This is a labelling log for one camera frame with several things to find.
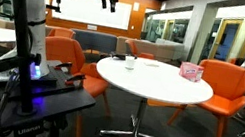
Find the grey sofa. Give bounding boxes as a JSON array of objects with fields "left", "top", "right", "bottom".
[{"left": 67, "top": 27, "right": 119, "bottom": 57}]

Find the orange armchair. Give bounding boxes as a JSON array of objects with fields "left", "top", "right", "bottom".
[
  {"left": 122, "top": 38, "right": 157, "bottom": 61},
  {"left": 47, "top": 24, "right": 78, "bottom": 42},
  {"left": 186, "top": 56, "right": 245, "bottom": 137},
  {"left": 27, "top": 33, "right": 124, "bottom": 137}
]

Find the beige sofa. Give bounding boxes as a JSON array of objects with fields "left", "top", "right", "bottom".
[{"left": 114, "top": 32, "right": 186, "bottom": 67}]

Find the clear plastic bag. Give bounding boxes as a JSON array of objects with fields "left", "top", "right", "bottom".
[{"left": 142, "top": 60, "right": 161, "bottom": 69}]

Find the pink tissue box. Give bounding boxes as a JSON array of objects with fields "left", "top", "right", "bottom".
[{"left": 177, "top": 61, "right": 205, "bottom": 84}]

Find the black robot mounting cart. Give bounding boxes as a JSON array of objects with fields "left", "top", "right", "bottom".
[{"left": 0, "top": 50, "right": 103, "bottom": 137}]

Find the plain white wall whiteboard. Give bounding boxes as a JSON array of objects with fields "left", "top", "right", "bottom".
[{"left": 49, "top": 0, "right": 134, "bottom": 32}]

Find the black clamp with orange handle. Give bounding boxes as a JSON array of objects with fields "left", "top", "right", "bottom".
[
  {"left": 53, "top": 59, "right": 74, "bottom": 73},
  {"left": 64, "top": 71, "right": 88, "bottom": 90}
]

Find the round white pedestal table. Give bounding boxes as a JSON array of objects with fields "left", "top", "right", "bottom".
[{"left": 83, "top": 49, "right": 219, "bottom": 137}]

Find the black camera stand pole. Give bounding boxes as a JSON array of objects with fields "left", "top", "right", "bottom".
[{"left": 0, "top": 0, "right": 69, "bottom": 137}]

